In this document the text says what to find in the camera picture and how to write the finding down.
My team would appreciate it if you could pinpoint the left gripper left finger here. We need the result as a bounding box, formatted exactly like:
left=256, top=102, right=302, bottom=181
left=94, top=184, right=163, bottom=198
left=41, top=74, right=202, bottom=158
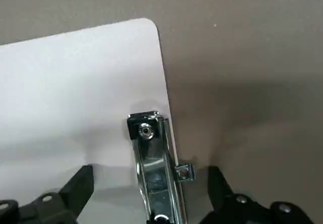
left=0, top=165, right=94, bottom=224

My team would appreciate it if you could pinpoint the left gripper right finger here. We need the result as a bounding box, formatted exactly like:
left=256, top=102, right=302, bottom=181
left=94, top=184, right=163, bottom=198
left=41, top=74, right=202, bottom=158
left=199, top=165, right=315, bottom=224

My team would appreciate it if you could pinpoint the pale clipboard with metal clip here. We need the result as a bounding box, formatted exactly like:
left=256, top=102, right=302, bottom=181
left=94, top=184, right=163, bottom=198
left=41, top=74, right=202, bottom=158
left=0, top=18, right=196, bottom=224

